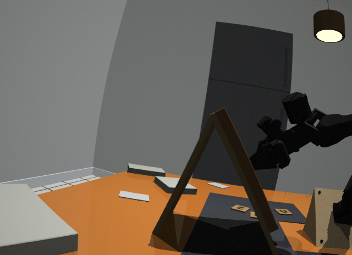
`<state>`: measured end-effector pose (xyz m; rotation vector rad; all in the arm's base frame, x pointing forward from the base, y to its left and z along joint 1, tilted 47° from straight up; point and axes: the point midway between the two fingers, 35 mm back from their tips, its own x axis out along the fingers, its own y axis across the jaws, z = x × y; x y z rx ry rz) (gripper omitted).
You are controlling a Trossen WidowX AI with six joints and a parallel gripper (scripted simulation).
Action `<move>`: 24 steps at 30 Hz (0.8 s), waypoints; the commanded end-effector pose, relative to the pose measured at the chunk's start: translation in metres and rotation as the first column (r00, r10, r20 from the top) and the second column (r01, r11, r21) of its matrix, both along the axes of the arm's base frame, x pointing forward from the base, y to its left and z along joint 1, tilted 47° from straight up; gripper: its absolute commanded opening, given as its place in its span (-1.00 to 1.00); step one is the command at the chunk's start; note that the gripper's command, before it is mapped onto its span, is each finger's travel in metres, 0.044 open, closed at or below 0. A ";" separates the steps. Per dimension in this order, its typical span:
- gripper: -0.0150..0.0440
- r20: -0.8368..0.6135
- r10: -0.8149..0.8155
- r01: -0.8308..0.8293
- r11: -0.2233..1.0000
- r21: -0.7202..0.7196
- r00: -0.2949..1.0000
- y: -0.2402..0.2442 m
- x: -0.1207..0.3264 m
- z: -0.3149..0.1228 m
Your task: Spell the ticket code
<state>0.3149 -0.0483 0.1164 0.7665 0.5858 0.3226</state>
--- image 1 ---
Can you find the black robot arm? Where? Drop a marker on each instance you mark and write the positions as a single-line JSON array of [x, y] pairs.
[[330, 130]]

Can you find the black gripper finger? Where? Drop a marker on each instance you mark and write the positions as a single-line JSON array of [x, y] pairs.
[[257, 153], [264, 160]]

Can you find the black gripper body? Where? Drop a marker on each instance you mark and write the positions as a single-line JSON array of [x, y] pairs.
[[280, 149]]

